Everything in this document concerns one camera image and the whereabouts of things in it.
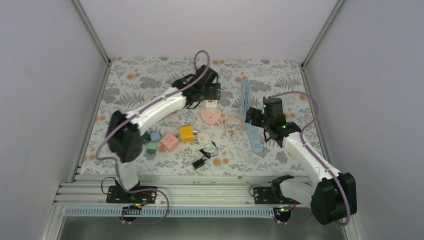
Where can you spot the white cube socket with sticker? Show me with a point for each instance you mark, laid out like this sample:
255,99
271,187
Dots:
211,106

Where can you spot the pink round power socket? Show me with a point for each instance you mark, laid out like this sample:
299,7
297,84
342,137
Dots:
210,118

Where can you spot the pink cube socket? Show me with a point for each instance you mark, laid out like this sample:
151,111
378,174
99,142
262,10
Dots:
170,142

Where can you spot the blue cube socket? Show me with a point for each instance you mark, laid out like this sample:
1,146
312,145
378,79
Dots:
155,136

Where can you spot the floral table mat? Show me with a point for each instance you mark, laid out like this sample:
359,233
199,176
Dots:
135,81

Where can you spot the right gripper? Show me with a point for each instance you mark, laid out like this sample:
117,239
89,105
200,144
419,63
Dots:
249,114

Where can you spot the light green cube socket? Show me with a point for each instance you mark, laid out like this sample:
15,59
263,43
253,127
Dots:
152,147

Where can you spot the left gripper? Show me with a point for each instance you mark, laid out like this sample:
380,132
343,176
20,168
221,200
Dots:
211,95

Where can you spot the dark green cube socket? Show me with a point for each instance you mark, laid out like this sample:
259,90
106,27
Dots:
145,138

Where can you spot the yellow cube socket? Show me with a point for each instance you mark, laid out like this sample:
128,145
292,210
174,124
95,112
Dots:
186,134

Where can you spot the blue power strip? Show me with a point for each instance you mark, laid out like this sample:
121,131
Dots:
254,138

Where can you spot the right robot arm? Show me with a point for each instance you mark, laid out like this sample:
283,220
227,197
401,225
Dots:
330,194

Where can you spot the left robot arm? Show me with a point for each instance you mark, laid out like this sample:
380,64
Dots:
127,132

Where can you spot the black power adapter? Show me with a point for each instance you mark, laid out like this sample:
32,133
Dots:
205,156

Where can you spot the white cube adapter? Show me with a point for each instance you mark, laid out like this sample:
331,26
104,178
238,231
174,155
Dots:
203,138

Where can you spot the aluminium rail base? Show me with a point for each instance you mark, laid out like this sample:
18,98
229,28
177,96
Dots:
181,190

